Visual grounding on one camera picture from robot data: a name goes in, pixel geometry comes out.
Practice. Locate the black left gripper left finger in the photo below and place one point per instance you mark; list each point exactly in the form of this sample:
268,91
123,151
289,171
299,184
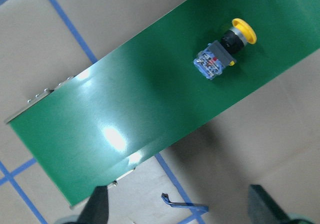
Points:
96,209

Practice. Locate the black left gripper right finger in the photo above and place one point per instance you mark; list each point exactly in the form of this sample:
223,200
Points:
262,208

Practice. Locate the yellow push button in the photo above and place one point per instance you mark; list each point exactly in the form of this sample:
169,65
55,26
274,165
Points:
218,55

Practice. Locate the green conveyor belt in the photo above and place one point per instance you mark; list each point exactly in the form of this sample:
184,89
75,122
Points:
147,94

